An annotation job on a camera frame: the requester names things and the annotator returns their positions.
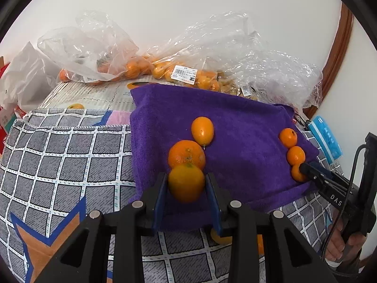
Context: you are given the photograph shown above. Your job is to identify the person's right hand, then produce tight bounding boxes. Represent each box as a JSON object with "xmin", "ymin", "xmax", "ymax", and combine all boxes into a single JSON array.
[{"xmin": 326, "ymin": 216, "xmax": 366, "ymax": 269}]

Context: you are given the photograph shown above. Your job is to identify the small round orange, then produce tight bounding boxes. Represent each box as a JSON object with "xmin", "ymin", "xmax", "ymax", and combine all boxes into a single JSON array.
[
  {"xmin": 287, "ymin": 146, "xmax": 306, "ymax": 166},
  {"xmin": 168, "ymin": 163, "xmax": 206, "ymax": 203},
  {"xmin": 279, "ymin": 128, "xmax": 299, "ymax": 148},
  {"xmin": 291, "ymin": 163, "xmax": 308, "ymax": 183}
]

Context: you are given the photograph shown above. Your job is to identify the grey checkered star blanket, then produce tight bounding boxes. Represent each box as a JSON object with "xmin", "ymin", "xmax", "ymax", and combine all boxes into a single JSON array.
[{"xmin": 0, "ymin": 108, "xmax": 342, "ymax": 283}]

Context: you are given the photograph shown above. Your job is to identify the clear plastic bag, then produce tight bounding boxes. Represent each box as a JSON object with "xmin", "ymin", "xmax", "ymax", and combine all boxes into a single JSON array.
[
  {"xmin": 144, "ymin": 11, "xmax": 262, "ymax": 95},
  {"xmin": 37, "ymin": 10, "xmax": 139, "ymax": 85},
  {"xmin": 236, "ymin": 49, "xmax": 324, "ymax": 110}
]

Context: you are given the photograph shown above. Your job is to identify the brown wooden door frame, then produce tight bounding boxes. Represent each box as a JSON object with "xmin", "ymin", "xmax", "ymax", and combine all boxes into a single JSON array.
[{"xmin": 303, "ymin": 1, "xmax": 354, "ymax": 118}]

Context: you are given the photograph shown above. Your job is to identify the large orange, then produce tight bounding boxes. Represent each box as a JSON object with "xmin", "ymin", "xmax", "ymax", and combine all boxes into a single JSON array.
[{"xmin": 168, "ymin": 139, "xmax": 206, "ymax": 171}]

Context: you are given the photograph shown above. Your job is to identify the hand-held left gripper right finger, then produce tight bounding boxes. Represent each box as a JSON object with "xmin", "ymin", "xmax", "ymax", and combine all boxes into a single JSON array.
[{"xmin": 205, "ymin": 172, "xmax": 338, "ymax": 283}]

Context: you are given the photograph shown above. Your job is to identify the pile of bagged mandarins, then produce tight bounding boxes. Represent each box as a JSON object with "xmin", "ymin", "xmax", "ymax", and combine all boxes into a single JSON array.
[{"xmin": 59, "ymin": 55, "xmax": 154, "ymax": 83}]

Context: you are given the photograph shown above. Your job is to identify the red paper shopping bag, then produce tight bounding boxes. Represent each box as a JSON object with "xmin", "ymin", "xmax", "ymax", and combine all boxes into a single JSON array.
[{"xmin": 0, "ymin": 55, "xmax": 11, "ymax": 80}]

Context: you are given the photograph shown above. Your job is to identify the newspaper sheet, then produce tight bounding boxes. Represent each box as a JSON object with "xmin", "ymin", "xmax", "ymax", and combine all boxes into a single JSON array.
[{"xmin": 38, "ymin": 79, "xmax": 139, "ymax": 113}]

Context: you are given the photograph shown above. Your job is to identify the pile of brown longans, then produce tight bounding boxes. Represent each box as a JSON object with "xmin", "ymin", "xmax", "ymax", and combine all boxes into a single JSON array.
[{"xmin": 218, "ymin": 74, "xmax": 266, "ymax": 101}]

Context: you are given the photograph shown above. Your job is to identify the white plastic bag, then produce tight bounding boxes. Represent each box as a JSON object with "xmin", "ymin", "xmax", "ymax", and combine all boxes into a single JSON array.
[{"xmin": 0, "ymin": 41, "xmax": 64, "ymax": 112}]

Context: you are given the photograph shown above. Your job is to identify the black cable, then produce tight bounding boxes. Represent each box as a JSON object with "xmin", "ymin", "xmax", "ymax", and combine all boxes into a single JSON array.
[{"xmin": 322, "ymin": 145, "xmax": 367, "ymax": 260}]

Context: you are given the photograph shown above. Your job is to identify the blue tissue box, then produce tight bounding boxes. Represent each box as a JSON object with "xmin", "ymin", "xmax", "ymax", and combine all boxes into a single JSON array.
[{"xmin": 308, "ymin": 116, "xmax": 344, "ymax": 166}]

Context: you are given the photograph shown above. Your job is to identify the pile of bagged kumquats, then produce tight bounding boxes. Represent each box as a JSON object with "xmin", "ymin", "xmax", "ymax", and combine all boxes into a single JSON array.
[{"xmin": 152, "ymin": 60, "xmax": 222, "ymax": 92}]

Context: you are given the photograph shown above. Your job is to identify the purple towel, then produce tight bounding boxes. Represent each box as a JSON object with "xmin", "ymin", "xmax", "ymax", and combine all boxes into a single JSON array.
[{"xmin": 128, "ymin": 84, "xmax": 320, "ymax": 232}]

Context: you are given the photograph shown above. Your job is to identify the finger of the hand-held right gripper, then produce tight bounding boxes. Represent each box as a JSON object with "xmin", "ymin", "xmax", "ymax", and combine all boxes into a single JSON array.
[
  {"xmin": 311, "ymin": 162, "xmax": 356, "ymax": 193},
  {"xmin": 299, "ymin": 163, "xmax": 352, "ymax": 210}
]

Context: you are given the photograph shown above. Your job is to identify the dark eyeglasses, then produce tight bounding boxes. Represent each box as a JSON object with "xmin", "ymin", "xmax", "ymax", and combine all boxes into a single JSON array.
[{"xmin": 290, "ymin": 112, "xmax": 311, "ymax": 131}]

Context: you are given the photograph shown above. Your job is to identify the small yellow plum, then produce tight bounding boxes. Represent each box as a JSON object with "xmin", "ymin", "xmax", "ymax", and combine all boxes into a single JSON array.
[{"xmin": 210, "ymin": 229, "xmax": 233, "ymax": 245}]

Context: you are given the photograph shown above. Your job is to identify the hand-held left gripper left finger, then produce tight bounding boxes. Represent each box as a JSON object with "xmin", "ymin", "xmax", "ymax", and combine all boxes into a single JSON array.
[{"xmin": 34, "ymin": 172, "xmax": 168, "ymax": 283}]

